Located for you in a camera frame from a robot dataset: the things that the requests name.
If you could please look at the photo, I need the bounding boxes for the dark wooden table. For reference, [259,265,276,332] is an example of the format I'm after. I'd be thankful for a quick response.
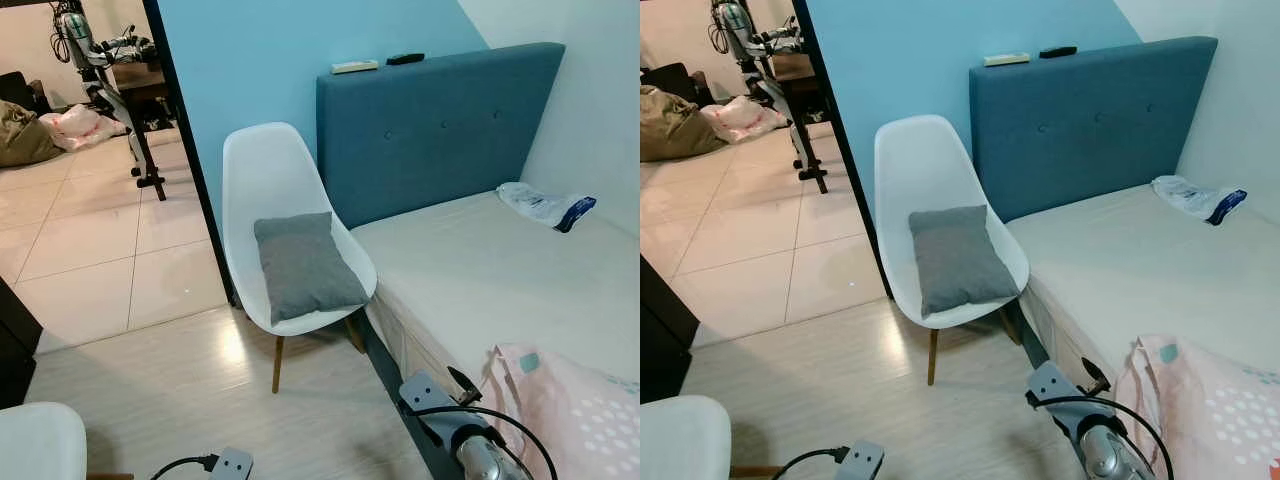
[110,60,171,201]
[770,50,831,196]

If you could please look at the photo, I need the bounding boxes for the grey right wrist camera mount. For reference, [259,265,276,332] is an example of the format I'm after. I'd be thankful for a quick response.
[1027,361,1096,441]
[400,370,471,446]

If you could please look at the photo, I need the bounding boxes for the black armchair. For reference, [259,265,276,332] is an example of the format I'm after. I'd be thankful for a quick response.
[640,63,701,101]
[0,72,41,111]

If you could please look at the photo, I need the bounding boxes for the pink patterned pillow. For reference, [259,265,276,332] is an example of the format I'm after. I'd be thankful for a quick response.
[1113,335,1280,480]
[478,345,641,480]

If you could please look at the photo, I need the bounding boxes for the black cabinet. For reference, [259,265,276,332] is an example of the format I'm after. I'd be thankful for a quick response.
[640,255,700,404]
[0,275,43,409]

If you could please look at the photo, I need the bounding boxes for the pink bedding bundle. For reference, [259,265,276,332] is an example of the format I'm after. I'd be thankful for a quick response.
[700,96,791,144]
[38,105,129,153]

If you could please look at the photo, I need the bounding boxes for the white plastic chair wooden legs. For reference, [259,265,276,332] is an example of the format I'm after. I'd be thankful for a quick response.
[874,114,1030,387]
[222,122,379,394]
[640,396,732,480]
[0,402,88,480]

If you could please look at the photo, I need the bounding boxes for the dark blue bed frame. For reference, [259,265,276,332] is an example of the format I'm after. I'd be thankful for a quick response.
[345,300,441,480]
[1000,300,1061,373]

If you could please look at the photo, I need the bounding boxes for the olive bean bag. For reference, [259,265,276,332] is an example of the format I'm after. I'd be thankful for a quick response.
[0,100,63,168]
[640,85,729,163]

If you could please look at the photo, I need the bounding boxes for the blue upholstered headboard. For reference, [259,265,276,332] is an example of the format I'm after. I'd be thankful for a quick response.
[316,42,566,231]
[968,36,1219,223]

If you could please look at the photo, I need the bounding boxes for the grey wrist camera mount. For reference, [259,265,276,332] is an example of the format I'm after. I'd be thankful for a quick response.
[838,440,886,480]
[400,370,471,446]
[1027,361,1096,441]
[210,448,254,480]

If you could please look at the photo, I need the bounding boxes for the black door frame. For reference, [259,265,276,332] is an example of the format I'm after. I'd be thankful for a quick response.
[143,0,236,306]
[790,0,894,298]

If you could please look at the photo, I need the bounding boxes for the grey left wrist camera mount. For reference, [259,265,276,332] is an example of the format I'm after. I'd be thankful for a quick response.
[210,448,254,480]
[838,440,886,480]

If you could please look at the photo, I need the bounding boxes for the grey fabric pillow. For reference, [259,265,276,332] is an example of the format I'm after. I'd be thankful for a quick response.
[253,211,369,324]
[908,205,1021,318]

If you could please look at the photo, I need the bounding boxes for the clear crumpled plastic bag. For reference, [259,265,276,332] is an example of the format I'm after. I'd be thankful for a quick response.
[497,182,598,234]
[1152,175,1248,226]

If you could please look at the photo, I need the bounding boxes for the white plastic-wrapped mattress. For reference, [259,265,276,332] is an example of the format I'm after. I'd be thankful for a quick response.
[1005,183,1280,391]
[352,190,641,401]

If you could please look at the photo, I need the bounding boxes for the silver humanoid robot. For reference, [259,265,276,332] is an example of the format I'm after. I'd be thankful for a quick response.
[710,0,831,181]
[52,0,166,189]

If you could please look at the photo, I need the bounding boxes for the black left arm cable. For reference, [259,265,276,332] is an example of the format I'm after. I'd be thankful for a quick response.
[772,448,846,480]
[150,455,216,480]

